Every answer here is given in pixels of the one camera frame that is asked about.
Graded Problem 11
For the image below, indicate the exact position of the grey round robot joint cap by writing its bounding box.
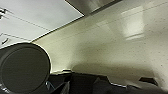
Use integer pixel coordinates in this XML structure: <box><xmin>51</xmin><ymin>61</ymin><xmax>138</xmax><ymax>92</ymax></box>
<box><xmin>0</xmin><ymin>43</ymin><xmax>53</xmax><ymax>94</ymax></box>

